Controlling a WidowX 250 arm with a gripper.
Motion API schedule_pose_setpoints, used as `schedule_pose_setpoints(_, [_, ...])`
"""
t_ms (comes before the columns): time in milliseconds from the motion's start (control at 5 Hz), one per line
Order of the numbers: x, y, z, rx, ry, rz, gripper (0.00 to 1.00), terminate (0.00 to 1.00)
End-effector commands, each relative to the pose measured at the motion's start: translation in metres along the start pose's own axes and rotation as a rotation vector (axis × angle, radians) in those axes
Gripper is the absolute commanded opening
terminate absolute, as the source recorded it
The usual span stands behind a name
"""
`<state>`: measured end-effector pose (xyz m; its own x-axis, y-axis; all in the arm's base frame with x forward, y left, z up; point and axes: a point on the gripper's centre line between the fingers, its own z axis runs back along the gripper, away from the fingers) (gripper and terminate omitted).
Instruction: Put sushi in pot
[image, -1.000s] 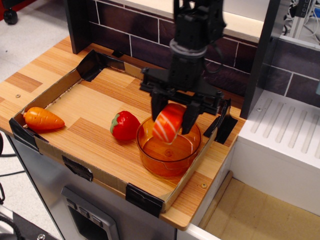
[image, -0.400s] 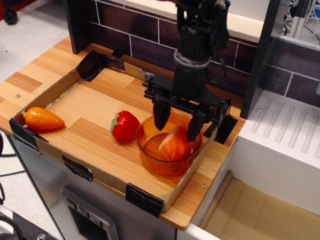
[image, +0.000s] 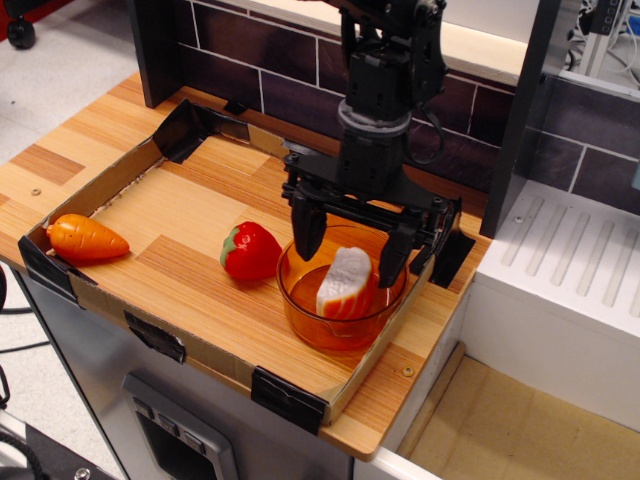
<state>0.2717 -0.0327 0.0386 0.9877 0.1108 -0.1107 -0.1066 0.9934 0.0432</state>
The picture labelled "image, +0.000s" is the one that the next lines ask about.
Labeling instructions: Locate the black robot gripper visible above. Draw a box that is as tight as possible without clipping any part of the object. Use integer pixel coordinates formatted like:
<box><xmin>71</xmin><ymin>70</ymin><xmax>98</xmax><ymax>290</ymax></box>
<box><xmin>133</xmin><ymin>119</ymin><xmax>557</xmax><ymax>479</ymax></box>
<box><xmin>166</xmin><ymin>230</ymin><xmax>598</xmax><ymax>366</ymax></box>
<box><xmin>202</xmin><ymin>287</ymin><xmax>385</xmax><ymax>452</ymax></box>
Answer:
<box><xmin>282</xmin><ymin>129</ymin><xmax>448</xmax><ymax>288</ymax></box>

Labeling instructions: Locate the salmon sushi toy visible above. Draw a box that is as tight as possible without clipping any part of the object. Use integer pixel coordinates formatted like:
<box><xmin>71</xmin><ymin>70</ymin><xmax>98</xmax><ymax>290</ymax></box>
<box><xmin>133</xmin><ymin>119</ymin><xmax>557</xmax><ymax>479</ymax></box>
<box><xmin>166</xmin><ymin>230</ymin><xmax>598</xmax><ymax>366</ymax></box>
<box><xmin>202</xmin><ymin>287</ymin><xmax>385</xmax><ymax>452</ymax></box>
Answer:
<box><xmin>316</xmin><ymin>247</ymin><xmax>376</xmax><ymax>321</ymax></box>

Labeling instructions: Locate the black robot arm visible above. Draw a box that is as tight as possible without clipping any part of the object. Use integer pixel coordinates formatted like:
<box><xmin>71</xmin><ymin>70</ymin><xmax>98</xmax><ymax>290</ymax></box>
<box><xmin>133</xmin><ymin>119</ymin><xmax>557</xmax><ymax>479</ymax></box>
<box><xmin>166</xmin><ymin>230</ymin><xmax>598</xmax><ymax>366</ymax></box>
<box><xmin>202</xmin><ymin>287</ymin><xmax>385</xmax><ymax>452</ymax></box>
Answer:
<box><xmin>282</xmin><ymin>1</ymin><xmax>448</xmax><ymax>287</ymax></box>

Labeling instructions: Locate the orange transparent plastic pot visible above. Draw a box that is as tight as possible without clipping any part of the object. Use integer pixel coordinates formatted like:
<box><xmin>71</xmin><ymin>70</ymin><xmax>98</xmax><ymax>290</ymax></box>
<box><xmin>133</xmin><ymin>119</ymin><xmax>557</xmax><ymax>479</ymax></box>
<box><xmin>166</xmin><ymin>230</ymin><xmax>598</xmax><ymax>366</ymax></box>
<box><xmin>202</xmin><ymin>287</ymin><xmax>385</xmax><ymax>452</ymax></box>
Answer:
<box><xmin>276</xmin><ymin>225</ymin><xmax>408</xmax><ymax>351</ymax></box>

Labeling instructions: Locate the cardboard fence with black tape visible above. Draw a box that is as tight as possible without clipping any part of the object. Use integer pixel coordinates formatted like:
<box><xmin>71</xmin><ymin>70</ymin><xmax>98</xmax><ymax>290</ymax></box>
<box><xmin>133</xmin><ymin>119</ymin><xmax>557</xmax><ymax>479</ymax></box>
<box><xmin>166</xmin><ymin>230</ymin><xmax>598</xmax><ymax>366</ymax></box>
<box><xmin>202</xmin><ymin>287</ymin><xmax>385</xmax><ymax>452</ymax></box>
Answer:
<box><xmin>18</xmin><ymin>101</ymin><xmax>488</xmax><ymax>450</ymax></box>

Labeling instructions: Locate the red toy strawberry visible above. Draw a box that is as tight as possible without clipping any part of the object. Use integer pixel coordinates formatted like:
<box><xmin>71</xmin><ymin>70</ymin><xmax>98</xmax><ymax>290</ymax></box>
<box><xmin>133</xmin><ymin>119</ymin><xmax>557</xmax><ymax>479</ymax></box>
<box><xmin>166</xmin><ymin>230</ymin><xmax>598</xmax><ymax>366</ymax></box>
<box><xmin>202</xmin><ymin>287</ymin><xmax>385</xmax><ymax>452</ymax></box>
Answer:
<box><xmin>220</xmin><ymin>221</ymin><xmax>282</xmax><ymax>280</ymax></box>

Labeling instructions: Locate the white toy sink drainboard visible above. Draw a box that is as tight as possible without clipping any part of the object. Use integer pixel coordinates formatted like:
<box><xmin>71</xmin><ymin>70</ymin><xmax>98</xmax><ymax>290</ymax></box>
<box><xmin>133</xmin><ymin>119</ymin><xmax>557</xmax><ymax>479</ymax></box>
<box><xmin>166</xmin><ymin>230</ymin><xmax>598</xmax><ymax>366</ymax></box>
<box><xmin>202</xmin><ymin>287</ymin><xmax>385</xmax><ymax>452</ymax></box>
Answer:
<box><xmin>461</xmin><ymin>182</ymin><xmax>639</xmax><ymax>429</ymax></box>

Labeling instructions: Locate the grey toy oven front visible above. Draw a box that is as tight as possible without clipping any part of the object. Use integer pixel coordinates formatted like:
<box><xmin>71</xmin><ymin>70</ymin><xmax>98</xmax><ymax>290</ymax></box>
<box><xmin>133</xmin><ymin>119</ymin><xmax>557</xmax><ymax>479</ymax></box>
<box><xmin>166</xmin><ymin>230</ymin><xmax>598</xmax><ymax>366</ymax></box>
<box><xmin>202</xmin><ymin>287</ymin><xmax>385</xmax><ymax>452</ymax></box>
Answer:
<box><xmin>14</xmin><ymin>272</ymin><xmax>354</xmax><ymax>479</ymax></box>

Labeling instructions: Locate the orange toy carrot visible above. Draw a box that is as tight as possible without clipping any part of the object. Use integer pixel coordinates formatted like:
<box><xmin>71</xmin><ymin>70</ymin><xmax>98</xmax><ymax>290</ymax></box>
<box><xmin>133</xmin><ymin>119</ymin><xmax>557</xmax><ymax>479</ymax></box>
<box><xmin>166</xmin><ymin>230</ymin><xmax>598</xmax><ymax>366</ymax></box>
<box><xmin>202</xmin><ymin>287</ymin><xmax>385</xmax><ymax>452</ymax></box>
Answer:
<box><xmin>45</xmin><ymin>214</ymin><xmax>130</xmax><ymax>260</ymax></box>

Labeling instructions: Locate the black caster wheel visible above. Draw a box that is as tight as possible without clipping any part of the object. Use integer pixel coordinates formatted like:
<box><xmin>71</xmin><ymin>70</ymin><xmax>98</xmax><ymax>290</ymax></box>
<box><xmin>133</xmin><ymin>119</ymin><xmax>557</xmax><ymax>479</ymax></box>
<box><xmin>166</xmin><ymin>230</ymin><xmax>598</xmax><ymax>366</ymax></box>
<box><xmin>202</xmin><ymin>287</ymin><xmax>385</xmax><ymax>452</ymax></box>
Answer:
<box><xmin>7</xmin><ymin>16</ymin><xmax>36</xmax><ymax>50</ymax></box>

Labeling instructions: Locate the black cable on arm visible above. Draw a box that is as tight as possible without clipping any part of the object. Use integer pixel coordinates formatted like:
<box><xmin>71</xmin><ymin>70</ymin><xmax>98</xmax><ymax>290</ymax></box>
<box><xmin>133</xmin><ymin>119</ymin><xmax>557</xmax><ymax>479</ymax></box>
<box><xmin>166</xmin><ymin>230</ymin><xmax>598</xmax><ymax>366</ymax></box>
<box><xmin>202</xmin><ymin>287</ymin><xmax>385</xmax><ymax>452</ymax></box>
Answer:
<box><xmin>402</xmin><ymin>102</ymin><xmax>446</xmax><ymax>167</ymax></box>

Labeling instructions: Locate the dark grey right post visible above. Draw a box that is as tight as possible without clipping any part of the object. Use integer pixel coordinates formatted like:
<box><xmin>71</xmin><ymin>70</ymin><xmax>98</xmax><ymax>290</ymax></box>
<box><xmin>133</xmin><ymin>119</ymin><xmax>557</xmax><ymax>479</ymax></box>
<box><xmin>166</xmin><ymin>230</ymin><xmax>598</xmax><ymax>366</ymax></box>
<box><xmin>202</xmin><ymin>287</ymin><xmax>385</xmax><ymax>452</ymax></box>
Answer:
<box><xmin>480</xmin><ymin>1</ymin><xmax>567</xmax><ymax>238</ymax></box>

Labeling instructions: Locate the dark grey post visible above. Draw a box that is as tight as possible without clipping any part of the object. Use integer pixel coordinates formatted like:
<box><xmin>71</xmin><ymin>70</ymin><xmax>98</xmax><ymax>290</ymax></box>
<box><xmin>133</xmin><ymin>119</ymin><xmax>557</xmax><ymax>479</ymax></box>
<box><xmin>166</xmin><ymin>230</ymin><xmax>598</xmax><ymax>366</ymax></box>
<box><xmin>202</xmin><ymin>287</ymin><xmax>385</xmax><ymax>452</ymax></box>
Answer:
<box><xmin>480</xmin><ymin>1</ymin><xmax>567</xmax><ymax>238</ymax></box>
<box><xmin>127</xmin><ymin>0</ymin><xmax>184</xmax><ymax>108</ymax></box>

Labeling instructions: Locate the dark grey left post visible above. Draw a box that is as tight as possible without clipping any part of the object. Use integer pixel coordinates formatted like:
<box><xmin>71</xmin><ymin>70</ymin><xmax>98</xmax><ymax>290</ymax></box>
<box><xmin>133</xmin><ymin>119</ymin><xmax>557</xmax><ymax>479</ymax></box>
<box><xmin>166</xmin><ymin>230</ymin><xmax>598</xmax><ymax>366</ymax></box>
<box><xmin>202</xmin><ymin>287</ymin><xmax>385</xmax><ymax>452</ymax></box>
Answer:
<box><xmin>127</xmin><ymin>0</ymin><xmax>184</xmax><ymax>108</ymax></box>

